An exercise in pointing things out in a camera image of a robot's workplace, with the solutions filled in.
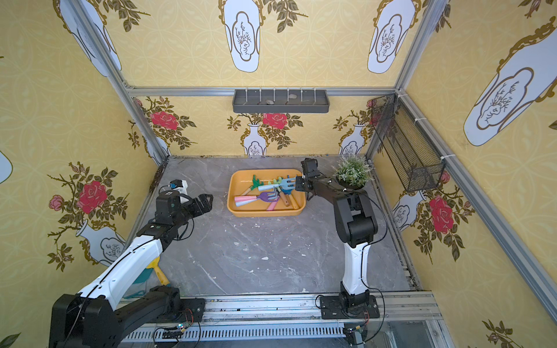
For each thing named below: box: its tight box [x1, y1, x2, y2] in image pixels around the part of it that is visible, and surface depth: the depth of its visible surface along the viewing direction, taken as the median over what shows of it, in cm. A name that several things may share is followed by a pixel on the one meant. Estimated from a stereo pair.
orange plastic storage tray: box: [227, 168, 307, 218], surface depth 105 cm
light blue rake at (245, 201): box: [234, 197, 260, 207], surface depth 102 cm
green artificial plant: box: [330, 150, 376, 188], surface depth 94 cm
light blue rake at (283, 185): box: [258, 177, 296, 192], surface depth 108 cm
